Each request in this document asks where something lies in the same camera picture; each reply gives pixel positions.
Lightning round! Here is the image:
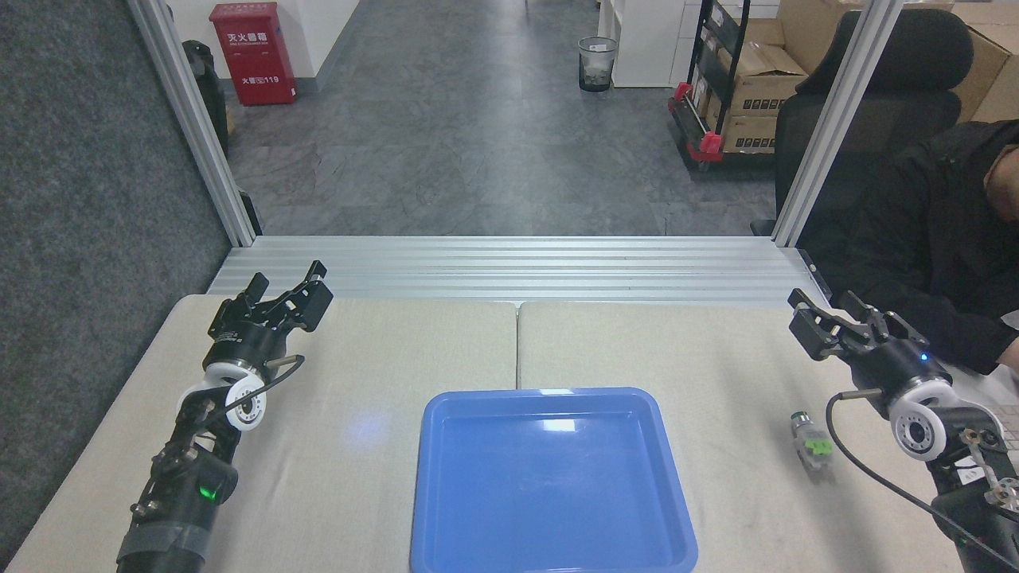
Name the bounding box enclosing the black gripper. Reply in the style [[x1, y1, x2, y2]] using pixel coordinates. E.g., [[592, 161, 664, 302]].
[[205, 260, 334, 373], [787, 287, 953, 416]]

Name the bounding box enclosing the green push button switch part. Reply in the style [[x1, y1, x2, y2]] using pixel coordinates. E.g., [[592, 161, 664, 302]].
[[789, 411, 834, 464]]

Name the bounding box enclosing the blue plastic tray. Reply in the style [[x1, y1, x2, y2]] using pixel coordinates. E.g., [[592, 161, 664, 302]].
[[409, 387, 700, 573]]

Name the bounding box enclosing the person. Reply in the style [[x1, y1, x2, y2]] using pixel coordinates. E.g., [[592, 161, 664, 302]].
[[798, 119, 1019, 376]]

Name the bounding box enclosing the grey felt partition panel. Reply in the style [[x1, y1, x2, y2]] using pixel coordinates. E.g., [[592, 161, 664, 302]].
[[0, 0, 236, 550]]

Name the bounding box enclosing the small cardboard box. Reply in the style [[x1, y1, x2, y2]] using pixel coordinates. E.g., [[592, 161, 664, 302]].
[[721, 115, 779, 154]]

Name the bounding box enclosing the black office chair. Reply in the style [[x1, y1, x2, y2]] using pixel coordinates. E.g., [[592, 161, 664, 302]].
[[750, 9, 975, 238]]

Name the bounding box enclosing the red fire extinguisher box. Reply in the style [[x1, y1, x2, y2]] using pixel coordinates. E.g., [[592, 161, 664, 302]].
[[209, 2, 298, 107]]

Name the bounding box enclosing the black cart with red corners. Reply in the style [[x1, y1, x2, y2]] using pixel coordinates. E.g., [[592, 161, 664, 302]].
[[666, 0, 779, 173]]

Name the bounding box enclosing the cardboard box with open flap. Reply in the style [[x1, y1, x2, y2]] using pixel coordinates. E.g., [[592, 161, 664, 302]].
[[715, 41, 810, 119]]

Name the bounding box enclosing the large cardboard box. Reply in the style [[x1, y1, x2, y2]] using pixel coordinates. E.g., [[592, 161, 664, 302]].
[[949, 3, 1019, 125]]

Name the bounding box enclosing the white cabinet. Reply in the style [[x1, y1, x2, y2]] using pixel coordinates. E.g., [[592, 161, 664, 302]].
[[597, 0, 703, 89]]

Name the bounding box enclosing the black mesh trash bin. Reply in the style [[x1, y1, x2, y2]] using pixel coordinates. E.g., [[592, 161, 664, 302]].
[[577, 37, 620, 94]]

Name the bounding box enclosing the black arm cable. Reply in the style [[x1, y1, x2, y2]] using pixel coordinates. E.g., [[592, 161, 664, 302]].
[[209, 353, 306, 435], [825, 388, 1019, 571]]

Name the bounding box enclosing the silver aluminium post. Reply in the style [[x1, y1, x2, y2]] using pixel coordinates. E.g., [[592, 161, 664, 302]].
[[127, 0, 258, 248], [771, 0, 906, 248]]

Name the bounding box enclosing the silver aluminium rail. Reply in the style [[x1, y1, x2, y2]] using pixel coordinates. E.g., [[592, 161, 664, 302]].
[[205, 235, 834, 310]]

